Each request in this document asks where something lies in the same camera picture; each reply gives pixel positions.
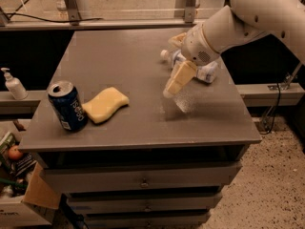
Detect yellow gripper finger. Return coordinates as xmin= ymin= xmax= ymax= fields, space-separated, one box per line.
xmin=168 ymin=32 xmax=187 ymax=50
xmin=163 ymin=60 xmax=196 ymax=98

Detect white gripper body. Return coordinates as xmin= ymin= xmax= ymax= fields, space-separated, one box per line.
xmin=181 ymin=24 xmax=220 ymax=66

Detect yellow sponge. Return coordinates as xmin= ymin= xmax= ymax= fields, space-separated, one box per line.
xmin=82 ymin=87 xmax=130 ymax=124

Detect blue pepsi can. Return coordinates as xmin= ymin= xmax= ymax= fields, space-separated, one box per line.
xmin=48 ymin=80 xmax=88 ymax=132

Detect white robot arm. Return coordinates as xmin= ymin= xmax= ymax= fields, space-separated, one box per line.
xmin=163 ymin=0 xmax=305 ymax=98

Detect clear plastic water bottle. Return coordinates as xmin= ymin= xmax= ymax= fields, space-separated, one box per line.
xmin=160 ymin=50 xmax=218 ymax=84

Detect grey drawer cabinet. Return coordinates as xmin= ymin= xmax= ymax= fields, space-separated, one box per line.
xmin=18 ymin=27 xmax=263 ymax=229

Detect top grey drawer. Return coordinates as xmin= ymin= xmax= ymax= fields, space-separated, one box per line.
xmin=41 ymin=161 xmax=241 ymax=194

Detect grey drawer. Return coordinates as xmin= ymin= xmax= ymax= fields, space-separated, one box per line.
xmin=85 ymin=210 xmax=210 ymax=229
xmin=68 ymin=193 xmax=222 ymax=215
xmin=41 ymin=161 xmax=241 ymax=194

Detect middle grey drawer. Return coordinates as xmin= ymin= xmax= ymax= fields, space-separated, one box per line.
xmin=68 ymin=193 xmax=222 ymax=215

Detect bottom grey drawer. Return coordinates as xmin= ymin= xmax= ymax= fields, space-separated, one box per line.
xmin=85 ymin=210 xmax=210 ymax=229

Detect white pump dispenser bottle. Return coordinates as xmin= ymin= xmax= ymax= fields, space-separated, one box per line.
xmin=1 ymin=68 xmax=28 ymax=100

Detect brown cardboard box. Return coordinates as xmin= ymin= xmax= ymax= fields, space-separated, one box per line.
xmin=23 ymin=163 xmax=61 ymax=210

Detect orange fruit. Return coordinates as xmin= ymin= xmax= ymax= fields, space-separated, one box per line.
xmin=8 ymin=145 xmax=24 ymax=161

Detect metal frame rail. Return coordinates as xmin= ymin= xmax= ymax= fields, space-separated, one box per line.
xmin=0 ymin=18 xmax=204 ymax=31

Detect black cable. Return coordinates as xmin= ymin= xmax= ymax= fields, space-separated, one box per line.
xmin=4 ymin=0 xmax=104 ymax=23

